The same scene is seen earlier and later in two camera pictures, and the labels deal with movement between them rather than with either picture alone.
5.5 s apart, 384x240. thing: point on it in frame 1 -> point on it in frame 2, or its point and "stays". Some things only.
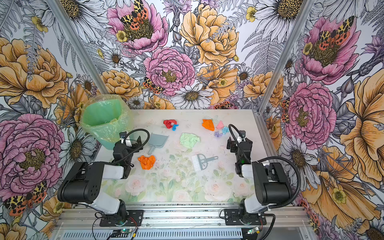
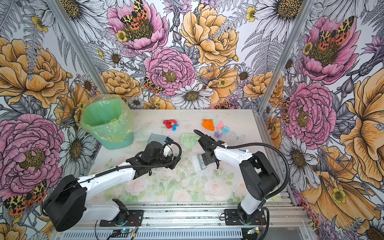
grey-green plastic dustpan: (157, 140) stays
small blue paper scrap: (174, 127) stays
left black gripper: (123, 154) -> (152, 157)
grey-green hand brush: (199, 161) stays
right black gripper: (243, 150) -> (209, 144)
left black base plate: (134, 218) stays
